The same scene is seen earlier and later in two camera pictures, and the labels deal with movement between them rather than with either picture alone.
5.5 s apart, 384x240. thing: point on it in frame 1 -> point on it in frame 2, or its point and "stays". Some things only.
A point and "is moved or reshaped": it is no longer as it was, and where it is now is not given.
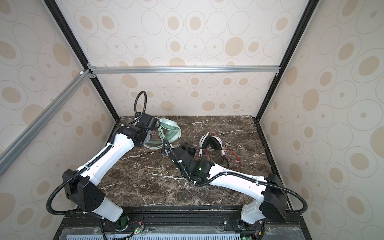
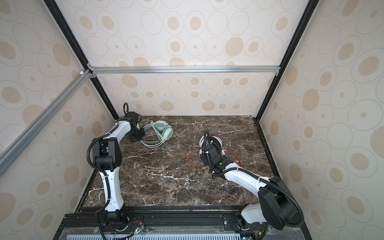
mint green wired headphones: (168, 130) is moved or reshaped
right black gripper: (186, 148) -> (204, 161)
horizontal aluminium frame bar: (93, 70) stays
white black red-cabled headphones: (213, 143) stays
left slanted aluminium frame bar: (10, 151) stays
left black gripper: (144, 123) -> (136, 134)
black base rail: (213, 223) stays
